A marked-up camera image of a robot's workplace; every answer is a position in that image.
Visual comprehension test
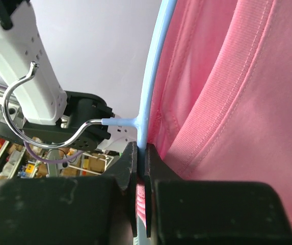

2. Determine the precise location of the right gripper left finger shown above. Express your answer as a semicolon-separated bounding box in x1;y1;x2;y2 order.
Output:
0;142;138;244

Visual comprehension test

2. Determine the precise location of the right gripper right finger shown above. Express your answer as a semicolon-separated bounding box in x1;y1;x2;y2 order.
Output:
144;144;292;244

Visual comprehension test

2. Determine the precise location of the pink t shirt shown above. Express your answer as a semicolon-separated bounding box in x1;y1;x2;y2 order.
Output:
147;1;292;225

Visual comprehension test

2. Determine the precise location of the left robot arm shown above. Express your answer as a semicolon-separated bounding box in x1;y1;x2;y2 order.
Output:
0;1;135;152

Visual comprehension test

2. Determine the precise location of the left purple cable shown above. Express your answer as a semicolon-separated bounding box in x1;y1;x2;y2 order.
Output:
23;141;85;164

